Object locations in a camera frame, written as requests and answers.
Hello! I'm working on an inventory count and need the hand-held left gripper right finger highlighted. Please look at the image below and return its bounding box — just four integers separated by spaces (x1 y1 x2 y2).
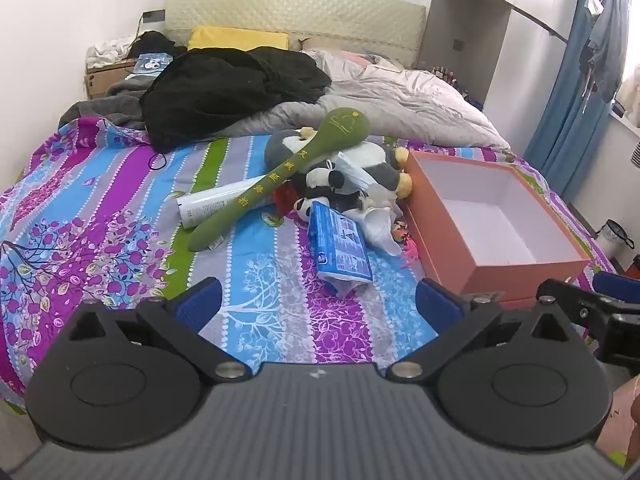
385 277 572 381

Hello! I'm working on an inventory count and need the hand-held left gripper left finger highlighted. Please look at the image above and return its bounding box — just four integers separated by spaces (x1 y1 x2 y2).
69 276 254 381

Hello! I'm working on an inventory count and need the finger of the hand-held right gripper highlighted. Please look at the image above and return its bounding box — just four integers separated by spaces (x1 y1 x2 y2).
593 270 640 307
536 279 640 333

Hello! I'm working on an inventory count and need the pink cardboard box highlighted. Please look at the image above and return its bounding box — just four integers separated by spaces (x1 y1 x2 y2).
400 150 594 311

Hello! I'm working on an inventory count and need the colourful feather toy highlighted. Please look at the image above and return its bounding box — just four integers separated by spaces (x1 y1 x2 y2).
390 222 422 269

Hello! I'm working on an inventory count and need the white plastic bag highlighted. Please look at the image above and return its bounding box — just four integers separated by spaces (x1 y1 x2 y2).
360 194 404 259

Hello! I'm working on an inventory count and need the blue wipes packet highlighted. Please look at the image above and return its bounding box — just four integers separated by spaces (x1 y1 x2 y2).
306 200 374 297

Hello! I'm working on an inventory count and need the small panda plush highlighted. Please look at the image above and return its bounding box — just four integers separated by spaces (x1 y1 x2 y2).
292 165 351 224

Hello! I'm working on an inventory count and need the white trash bin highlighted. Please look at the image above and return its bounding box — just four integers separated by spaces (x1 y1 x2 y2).
597 219 635 259

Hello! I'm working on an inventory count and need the white tube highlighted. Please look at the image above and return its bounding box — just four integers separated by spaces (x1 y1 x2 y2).
176 175 274 231

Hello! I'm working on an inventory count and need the green plush spoon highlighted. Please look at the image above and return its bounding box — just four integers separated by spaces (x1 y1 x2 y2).
190 107 372 254

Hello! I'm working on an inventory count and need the floral striped bed sheet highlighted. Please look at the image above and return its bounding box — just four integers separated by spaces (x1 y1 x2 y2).
0 116 619 414

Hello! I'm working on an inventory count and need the red pouch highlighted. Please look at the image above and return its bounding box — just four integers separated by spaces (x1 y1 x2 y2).
272 182 302 219

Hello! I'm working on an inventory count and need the grey penguin plush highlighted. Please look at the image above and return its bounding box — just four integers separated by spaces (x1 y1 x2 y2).
264 129 415 209

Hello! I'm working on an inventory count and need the blue curtain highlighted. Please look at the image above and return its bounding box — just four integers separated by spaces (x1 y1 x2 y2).
522 0 624 204

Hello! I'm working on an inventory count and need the pale grey duvet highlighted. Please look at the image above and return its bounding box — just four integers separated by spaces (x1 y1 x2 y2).
210 49 511 151

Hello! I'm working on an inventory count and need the black clothing pile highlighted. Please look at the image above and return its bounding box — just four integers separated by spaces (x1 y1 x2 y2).
139 46 332 154

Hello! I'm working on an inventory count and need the grey blanket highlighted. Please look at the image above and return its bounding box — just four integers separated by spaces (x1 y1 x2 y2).
57 77 151 129

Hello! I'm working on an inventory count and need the row of cosmetic bottles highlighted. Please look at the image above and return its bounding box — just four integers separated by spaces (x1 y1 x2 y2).
430 62 467 86

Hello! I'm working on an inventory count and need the brown cardboard box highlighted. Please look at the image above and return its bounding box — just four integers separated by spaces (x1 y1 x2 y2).
84 60 139 101

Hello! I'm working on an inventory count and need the blue panda print bag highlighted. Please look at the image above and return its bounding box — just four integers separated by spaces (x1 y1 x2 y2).
125 52 174 81

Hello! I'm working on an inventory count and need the hanging denim garment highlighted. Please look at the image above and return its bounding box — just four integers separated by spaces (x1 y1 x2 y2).
580 0 634 106

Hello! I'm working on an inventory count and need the pink pillow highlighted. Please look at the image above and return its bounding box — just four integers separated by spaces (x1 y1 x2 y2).
302 49 402 69

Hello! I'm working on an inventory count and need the black garment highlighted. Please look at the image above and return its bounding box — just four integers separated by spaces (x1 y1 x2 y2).
129 31 189 61

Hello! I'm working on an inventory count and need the yellow pillow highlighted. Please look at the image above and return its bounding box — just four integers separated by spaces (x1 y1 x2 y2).
187 26 291 54

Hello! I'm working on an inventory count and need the grey wardrobe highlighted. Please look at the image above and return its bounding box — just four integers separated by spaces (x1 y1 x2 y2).
415 0 572 111

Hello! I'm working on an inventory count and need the beige quilted headboard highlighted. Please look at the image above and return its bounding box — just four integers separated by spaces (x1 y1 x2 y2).
165 0 428 69

